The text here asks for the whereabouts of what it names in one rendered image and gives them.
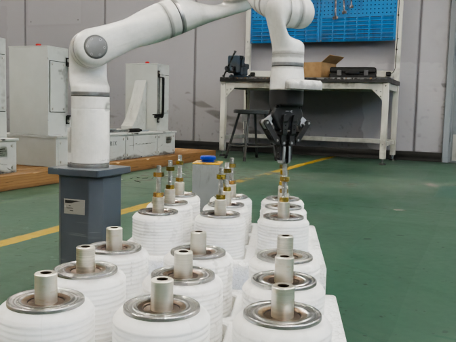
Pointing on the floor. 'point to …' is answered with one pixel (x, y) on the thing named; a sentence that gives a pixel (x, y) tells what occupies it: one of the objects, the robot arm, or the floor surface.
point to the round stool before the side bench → (248, 134)
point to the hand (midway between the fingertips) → (283, 154)
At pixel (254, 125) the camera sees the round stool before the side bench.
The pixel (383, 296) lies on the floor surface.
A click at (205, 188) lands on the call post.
